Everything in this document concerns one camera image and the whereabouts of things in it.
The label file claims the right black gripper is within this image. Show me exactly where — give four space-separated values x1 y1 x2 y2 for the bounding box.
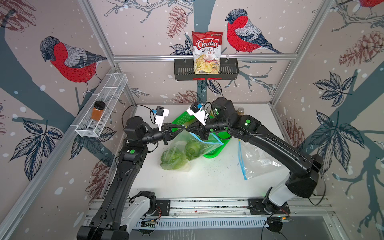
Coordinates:
183 119 231 142

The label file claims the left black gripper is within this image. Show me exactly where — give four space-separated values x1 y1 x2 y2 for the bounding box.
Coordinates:
140 123 185 147

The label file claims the green plastic basket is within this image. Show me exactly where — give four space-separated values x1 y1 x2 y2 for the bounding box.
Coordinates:
172 112 231 159

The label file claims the clear zipper bag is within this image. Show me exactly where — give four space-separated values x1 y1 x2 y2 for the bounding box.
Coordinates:
160 131 224 172
238 140 287 181

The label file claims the chinese cabbage front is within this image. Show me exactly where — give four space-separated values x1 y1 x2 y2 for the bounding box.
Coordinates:
160 147 189 171

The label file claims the chinese cabbage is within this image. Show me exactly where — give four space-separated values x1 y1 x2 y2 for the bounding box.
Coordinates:
160 147 189 171
185 139 203 161

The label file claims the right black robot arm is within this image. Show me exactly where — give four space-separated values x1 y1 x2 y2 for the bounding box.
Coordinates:
186 97 323 214

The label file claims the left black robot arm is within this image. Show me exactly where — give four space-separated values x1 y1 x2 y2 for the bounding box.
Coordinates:
77 116 185 240

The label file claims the red Chuba chips bag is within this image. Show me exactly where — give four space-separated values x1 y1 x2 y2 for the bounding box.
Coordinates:
192 31 223 75

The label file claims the brown spice shaker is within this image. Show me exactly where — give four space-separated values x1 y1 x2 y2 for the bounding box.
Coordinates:
237 107 245 116

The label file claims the orange spice jar black lid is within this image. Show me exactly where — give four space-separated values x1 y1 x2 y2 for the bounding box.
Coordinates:
91 101 106 121

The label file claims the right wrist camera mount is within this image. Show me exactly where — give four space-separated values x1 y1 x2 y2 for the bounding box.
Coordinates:
186 102 209 126

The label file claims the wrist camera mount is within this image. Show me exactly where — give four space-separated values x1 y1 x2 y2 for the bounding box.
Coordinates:
152 106 170 131
186 102 209 126

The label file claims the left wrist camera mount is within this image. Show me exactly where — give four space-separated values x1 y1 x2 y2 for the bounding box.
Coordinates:
152 106 170 131

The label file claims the black hanging wire basket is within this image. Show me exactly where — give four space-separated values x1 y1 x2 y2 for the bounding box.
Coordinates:
174 58 239 81

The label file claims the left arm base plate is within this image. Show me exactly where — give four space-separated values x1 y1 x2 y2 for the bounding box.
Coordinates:
131 199 171 217

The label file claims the white wire shelf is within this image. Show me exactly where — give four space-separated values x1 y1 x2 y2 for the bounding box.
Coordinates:
76 74 128 138

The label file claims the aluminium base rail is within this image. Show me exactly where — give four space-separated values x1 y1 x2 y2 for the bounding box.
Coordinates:
86 195 334 230

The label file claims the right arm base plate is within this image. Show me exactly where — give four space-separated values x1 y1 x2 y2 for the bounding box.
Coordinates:
248 198 291 215

